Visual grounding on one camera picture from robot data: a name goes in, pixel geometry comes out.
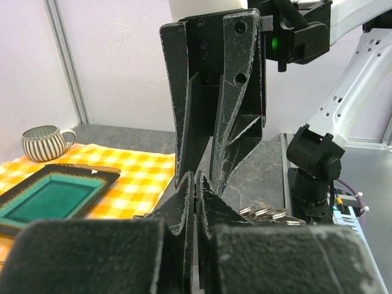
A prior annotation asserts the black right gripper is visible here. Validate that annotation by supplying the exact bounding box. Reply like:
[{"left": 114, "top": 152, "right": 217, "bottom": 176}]
[{"left": 160, "top": 8, "right": 266, "bottom": 195}]

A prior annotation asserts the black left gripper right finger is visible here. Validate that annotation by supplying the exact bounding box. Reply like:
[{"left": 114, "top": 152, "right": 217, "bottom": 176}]
[{"left": 195, "top": 171, "right": 385, "bottom": 293}]

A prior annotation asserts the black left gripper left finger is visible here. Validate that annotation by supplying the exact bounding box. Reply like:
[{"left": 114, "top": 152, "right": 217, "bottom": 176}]
[{"left": 1, "top": 171, "right": 195, "bottom": 293}]

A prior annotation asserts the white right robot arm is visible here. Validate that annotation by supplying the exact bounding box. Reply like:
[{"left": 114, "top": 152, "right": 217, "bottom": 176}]
[{"left": 160, "top": 1, "right": 391, "bottom": 224}]

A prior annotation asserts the orange checkered cloth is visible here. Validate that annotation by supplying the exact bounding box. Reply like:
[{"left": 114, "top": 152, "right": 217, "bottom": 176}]
[{"left": 0, "top": 142, "right": 177, "bottom": 273}]

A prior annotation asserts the gold knife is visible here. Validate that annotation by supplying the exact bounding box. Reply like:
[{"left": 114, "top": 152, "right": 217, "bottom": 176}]
[{"left": 59, "top": 164, "right": 121, "bottom": 173}]

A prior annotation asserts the black teal square plate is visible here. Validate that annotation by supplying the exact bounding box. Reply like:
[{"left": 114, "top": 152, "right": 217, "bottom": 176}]
[{"left": 1, "top": 164, "right": 120, "bottom": 236}]

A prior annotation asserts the striped ceramic mug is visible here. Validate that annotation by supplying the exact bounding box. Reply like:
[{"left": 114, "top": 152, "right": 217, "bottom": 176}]
[{"left": 21, "top": 125, "right": 77, "bottom": 162}]

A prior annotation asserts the slotted cable duct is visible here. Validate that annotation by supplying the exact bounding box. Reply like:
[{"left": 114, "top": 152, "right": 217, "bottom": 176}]
[{"left": 333, "top": 195, "right": 367, "bottom": 243}]

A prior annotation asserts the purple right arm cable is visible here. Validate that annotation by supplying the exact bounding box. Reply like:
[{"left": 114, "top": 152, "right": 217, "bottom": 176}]
[{"left": 335, "top": 179, "right": 370, "bottom": 218}]

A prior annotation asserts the aluminium frame rail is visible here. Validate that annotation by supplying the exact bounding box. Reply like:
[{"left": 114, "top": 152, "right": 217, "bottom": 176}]
[{"left": 43, "top": 0, "right": 90, "bottom": 124}]

